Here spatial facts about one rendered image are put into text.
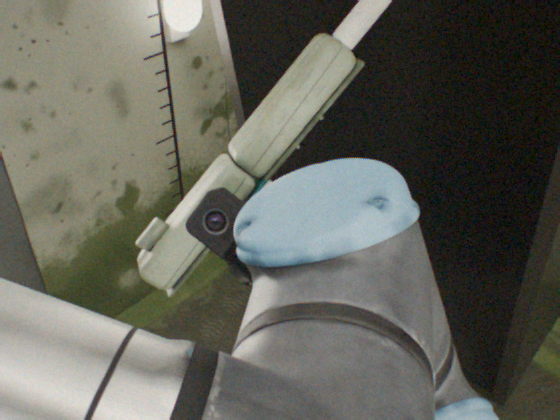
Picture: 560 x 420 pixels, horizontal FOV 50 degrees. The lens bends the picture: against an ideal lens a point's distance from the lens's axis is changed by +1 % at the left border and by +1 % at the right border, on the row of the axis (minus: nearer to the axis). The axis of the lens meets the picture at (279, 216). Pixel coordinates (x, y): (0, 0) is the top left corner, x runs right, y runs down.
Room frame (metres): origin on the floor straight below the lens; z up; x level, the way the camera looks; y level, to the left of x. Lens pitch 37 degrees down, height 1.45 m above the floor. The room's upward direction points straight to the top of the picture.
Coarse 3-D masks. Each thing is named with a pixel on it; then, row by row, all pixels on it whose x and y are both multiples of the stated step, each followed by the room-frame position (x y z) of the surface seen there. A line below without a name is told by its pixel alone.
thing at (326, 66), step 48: (384, 0) 0.58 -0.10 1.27; (336, 48) 0.55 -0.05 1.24; (288, 96) 0.53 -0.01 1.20; (336, 96) 0.54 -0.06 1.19; (240, 144) 0.51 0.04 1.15; (288, 144) 0.52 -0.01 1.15; (192, 192) 0.51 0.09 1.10; (240, 192) 0.49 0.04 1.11; (144, 240) 0.47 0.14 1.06; (192, 240) 0.47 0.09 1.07
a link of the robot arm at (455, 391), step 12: (456, 360) 0.23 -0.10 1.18; (456, 372) 0.22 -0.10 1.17; (444, 384) 0.21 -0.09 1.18; (456, 384) 0.22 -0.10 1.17; (468, 384) 0.23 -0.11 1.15; (444, 396) 0.20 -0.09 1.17; (456, 396) 0.21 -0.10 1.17; (468, 396) 0.21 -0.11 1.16; (444, 408) 0.20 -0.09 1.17; (456, 408) 0.20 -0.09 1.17; (468, 408) 0.20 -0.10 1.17; (480, 408) 0.20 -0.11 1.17
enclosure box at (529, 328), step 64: (256, 0) 1.07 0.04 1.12; (320, 0) 1.21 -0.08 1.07; (448, 0) 1.11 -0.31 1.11; (512, 0) 1.03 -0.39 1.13; (256, 64) 1.07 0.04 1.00; (384, 64) 1.22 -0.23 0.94; (448, 64) 1.12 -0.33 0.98; (512, 64) 1.04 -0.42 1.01; (320, 128) 1.23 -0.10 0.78; (384, 128) 1.25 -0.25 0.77; (448, 128) 1.14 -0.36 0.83; (512, 128) 1.04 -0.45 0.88; (448, 192) 1.16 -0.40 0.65; (512, 192) 1.05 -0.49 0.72; (448, 256) 1.08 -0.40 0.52; (512, 256) 1.06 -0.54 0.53; (448, 320) 0.91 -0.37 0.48; (512, 320) 0.68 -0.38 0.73; (512, 384) 0.71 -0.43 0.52
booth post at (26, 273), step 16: (0, 160) 1.17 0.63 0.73; (0, 176) 1.16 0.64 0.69; (0, 192) 1.15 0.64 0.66; (0, 208) 1.14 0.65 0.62; (16, 208) 1.17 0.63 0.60; (0, 224) 1.13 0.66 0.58; (16, 224) 1.16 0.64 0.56; (0, 240) 1.12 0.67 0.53; (16, 240) 1.15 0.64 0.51; (0, 256) 1.11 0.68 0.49; (16, 256) 1.14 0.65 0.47; (32, 256) 1.17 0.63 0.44; (0, 272) 1.10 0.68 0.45; (16, 272) 1.13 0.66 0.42; (32, 272) 1.16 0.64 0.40; (32, 288) 1.15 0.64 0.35
